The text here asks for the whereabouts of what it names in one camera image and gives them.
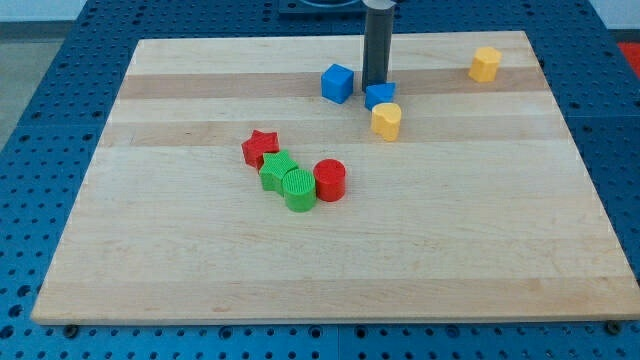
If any blue cube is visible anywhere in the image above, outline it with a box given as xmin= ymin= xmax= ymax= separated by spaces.
xmin=321 ymin=64 xmax=354 ymax=104

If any blue triangle block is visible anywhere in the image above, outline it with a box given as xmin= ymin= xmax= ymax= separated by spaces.
xmin=364 ymin=82 xmax=396 ymax=110

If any red cylinder block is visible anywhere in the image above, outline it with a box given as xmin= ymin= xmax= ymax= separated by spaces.
xmin=313 ymin=159 xmax=346 ymax=202

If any green cylinder block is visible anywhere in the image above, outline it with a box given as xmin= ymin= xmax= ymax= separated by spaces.
xmin=282 ymin=169 xmax=316 ymax=212

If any green star block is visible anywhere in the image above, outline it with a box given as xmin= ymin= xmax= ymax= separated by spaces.
xmin=259 ymin=149 xmax=298 ymax=195

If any red star block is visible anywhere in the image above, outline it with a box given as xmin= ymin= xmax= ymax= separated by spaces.
xmin=241 ymin=130 xmax=280 ymax=170

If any wooden board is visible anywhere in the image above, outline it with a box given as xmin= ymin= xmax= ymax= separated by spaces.
xmin=31 ymin=31 xmax=639 ymax=326

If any yellow heart block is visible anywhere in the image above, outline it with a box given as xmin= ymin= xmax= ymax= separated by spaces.
xmin=371 ymin=103 xmax=402 ymax=141

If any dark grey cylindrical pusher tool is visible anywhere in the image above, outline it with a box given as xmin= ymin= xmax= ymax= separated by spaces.
xmin=361 ymin=0 xmax=396 ymax=91

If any yellow hexagon block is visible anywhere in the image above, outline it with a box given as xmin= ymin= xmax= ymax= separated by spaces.
xmin=468 ymin=47 xmax=502 ymax=83

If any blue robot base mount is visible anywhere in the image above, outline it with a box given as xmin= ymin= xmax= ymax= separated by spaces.
xmin=275 ymin=0 xmax=366 ymax=18

